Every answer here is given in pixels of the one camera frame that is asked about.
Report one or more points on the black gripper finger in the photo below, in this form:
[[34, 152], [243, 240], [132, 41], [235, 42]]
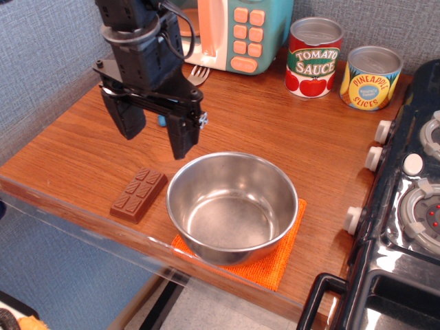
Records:
[[183, 134], [129, 119]]

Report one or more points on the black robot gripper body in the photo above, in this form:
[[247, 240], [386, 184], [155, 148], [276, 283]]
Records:
[[147, 66]]

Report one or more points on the stainless steel bowl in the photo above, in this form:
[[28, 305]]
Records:
[[232, 208]]

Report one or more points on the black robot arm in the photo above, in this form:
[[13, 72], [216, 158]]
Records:
[[127, 9]]

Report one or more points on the orange cloth napkin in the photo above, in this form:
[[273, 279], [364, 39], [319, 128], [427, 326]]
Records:
[[266, 272]]

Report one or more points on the brown toy chocolate bar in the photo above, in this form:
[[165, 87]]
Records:
[[138, 195]]

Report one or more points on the teal toy microwave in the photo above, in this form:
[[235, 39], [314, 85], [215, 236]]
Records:
[[242, 37]]

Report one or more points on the tomato sauce can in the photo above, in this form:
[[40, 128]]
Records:
[[313, 54]]

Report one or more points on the clear acrylic table guard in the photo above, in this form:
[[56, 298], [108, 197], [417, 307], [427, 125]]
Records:
[[81, 278]]

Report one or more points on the white stove knob lower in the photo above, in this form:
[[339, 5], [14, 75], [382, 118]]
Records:
[[352, 219]]

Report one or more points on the white stove knob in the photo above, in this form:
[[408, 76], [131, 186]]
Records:
[[373, 158], [382, 131], [352, 219]]

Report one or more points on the white stove knob middle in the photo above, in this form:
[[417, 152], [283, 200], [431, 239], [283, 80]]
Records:
[[373, 158]]

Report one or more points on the pineapple slices can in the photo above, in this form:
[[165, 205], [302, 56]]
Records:
[[370, 77]]

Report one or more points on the white stove knob upper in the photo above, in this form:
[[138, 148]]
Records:
[[382, 131]]

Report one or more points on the orange object bottom left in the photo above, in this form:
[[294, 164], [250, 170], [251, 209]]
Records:
[[31, 323]]

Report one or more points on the black toy stove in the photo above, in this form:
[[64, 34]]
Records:
[[393, 278]]

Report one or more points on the blue handled toy fork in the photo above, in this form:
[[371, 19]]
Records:
[[198, 75]]

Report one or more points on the black oven door handle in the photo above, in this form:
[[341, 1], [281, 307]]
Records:
[[324, 282]]

